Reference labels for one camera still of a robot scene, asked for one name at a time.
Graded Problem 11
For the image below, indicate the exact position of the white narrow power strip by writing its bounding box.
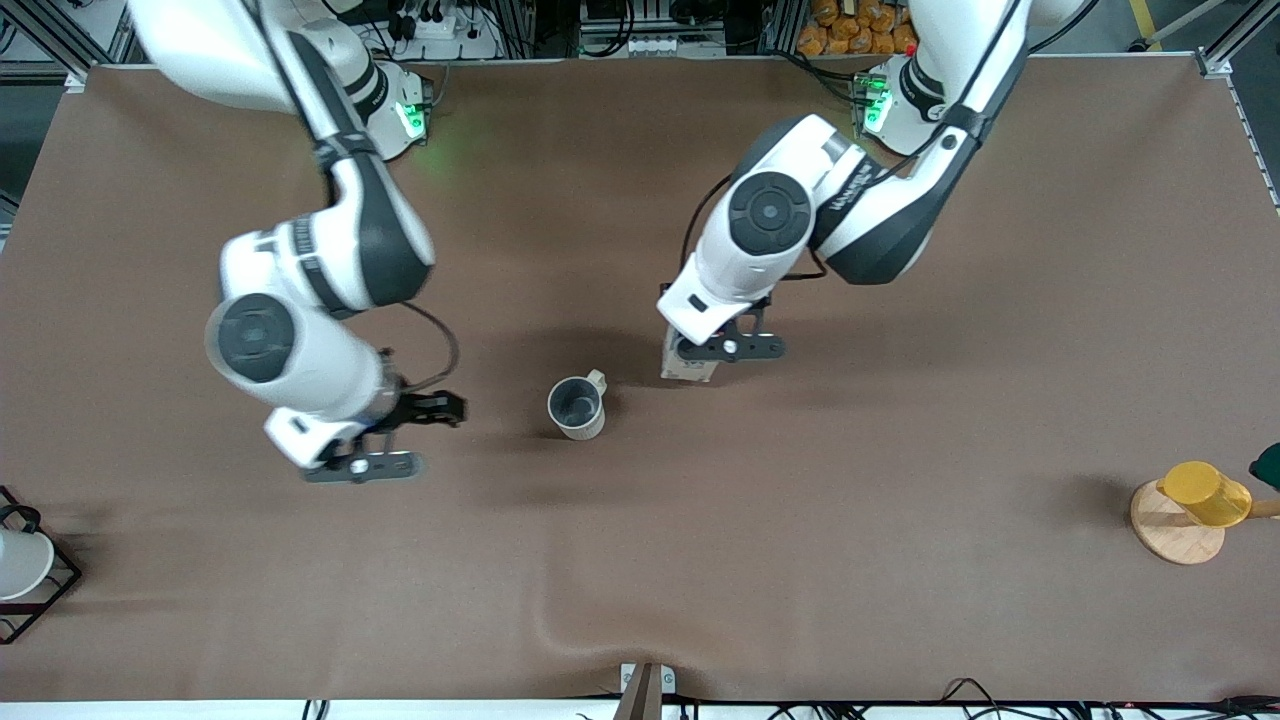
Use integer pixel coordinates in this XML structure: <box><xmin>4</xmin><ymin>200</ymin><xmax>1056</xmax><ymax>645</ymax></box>
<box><xmin>622</xmin><ymin>35</ymin><xmax>725</xmax><ymax>58</ymax></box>

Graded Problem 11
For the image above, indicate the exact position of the aluminium frame profile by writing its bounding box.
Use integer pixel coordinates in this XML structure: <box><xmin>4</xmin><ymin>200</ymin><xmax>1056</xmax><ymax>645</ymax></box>
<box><xmin>0</xmin><ymin>0</ymin><xmax>151</xmax><ymax>93</ymax></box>
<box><xmin>1195</xmin><ymin>0</ymin><xmax>1280</xmax><ymax>211</ymax></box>

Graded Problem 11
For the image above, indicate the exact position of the black wire rack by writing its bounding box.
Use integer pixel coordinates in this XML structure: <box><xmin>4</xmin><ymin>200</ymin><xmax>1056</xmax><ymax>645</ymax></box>
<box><xmin>0</xmin><ymin>485</ymin><xmax>83</xmax><ymax>646</ymax></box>

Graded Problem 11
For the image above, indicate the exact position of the yellow plastic cup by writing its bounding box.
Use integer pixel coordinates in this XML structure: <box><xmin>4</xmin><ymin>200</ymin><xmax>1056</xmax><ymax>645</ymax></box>
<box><xmin>1157</xmin><ymin>461</ymin><xmax>1253</xmax><ymax>528</ymax></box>

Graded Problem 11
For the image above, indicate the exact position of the white power strip with plugs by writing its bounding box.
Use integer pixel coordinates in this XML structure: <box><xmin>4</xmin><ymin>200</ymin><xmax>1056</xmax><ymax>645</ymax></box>
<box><xmin>385</xmin><ymin>0</ymin><xmax>503</xmax><ymax>60</ymax></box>

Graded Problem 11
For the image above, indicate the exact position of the bag of orange bread rolls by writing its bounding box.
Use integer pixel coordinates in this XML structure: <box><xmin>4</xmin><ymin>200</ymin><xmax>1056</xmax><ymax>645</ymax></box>
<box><xmin>796</xmin><ymin>0</ymin><xmax>921</xmax><ymax>57</ymax></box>

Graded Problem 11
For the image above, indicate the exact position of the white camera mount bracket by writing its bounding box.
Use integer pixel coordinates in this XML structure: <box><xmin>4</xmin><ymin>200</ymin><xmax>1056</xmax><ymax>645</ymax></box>
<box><xmin>612</xmin><ymin>662</ymin><xmax>677</xmax><ymax>720</ymax></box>

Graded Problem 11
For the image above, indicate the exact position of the round wooden cup stand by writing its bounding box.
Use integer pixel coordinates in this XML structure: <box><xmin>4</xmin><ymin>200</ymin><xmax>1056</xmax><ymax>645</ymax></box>
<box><xmin>1130</xmin><ymin>479</ymin><xmax>1280</xmax><ymax>566</ymax></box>

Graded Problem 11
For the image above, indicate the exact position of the white bowl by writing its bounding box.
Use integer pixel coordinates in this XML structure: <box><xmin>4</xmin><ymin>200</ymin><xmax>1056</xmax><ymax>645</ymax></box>
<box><xmin>0</xmin><ymin>527</ymin><xmax>56</xmax><ymax>601</ymax></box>

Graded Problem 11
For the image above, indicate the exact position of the blue milk carton green cap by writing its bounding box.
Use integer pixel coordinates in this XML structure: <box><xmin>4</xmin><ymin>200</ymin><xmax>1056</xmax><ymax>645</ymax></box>
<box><xmin>660</xmin><ymin>334</ymin><xmax>720</xmax><ymax>385</ymax></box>

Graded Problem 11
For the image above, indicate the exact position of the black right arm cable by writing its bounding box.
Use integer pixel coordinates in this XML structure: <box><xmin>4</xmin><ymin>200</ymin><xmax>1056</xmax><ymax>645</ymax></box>
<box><xmin>398</xmin><ymin>300</ymin><xmax>462</xmax><ymax>394</ymax></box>

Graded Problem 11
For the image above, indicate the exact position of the grey ceramic mug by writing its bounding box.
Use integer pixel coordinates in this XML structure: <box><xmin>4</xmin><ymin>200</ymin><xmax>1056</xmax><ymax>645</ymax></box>
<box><xmin>546</xmin><ymin>369</ymin><xmax>609</xmax><ymax>441</ymax></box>

